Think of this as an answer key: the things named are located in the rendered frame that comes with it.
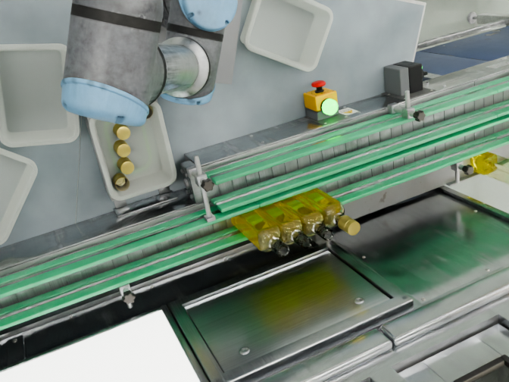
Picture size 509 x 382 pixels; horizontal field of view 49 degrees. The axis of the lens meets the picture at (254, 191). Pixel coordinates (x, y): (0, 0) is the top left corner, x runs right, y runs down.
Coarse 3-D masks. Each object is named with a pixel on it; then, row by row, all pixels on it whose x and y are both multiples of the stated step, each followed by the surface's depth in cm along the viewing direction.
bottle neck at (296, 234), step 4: (296, 232) 130; (300, 232) 130; (292, 236) 131; (296, 236) 129; (300, 236) 128; (304, 236) 128; (292, 240) 132; (296, 240) 129; (300, 240) 128; (304, 240) 130; (308, 240) 129; (300, 244) 127; (304, 244) 129; (308, 244) 129; (304, 248) 128
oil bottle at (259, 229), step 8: (240, 216) 140; (248, 216) 138; (256, 216) 138; (264, 216) 137; (240, 224) 141; (248, 224) 135; (256, 224) 134; (264, 224) 133; (272, 224) 132; (248, 232) 136; (256, 232) 131; (264, 232) 130; (272, 232) 130; (280, 232) 131; (256, 240) 133; (264, 240) 129; (264, 248) 130
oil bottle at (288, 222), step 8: (264, 208) 141; (272, 208) 141; (280, 208) 140; (272, 216) 137; (280, 216) 136; (288, 216) 135; (296, 216) 135; (280, 224) 132; (288, 224) 132; (296, 224) 132; (288, 232) 131; (288, 240) 132
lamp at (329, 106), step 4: (324, 100) 154; (328, 100) 153; (332, 100) 153; (324, 104) 153; (328, 104) 153; (332, 104) 153; (336, 104) 154; (320, 108) 155; (324, 108) 153; (328, 108) 153; (332, 108) 153; (336, 108) 154; (324, 112) 155; (328, 112) 154; (332, 112) 154
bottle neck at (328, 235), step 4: (316, 224) 132; (320, 224) 132; (312, 228) 133; (316, 228) 132; (320, 228) 130; (324, 228) 130; (328, 228) 130; (316, 232) 132; (320, 232) 130; (324, 232) 129; (328, 232) 131; (332, 232) 130; (320, 236) 130; (324, 236) 129; (328, 236) 131; (332, 236) 130
